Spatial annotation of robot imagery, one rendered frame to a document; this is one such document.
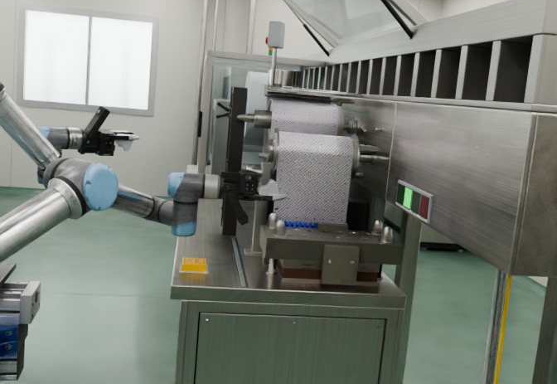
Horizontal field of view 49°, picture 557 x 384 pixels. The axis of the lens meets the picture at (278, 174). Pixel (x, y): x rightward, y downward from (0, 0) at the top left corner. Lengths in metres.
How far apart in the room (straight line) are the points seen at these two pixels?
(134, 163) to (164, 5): 1.90
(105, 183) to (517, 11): 1.01
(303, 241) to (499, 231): 0.67
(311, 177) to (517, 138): 0.86
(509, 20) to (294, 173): 0.86
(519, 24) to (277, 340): 1.03
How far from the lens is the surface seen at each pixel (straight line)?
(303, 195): 1.90
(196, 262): 1.80
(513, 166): 1.20
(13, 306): 2.01
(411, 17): 1.82
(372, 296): 1.76
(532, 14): 1.23
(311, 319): 1.74
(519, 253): 1.20
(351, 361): 1.82
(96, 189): 1.54
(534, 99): 1.18
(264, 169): 1.95
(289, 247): 1.73
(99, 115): 2.19
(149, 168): 7.50
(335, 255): 1.74
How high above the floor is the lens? 1.43
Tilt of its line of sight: 8 degrees down
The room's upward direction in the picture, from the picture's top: 5 degrees clockwise
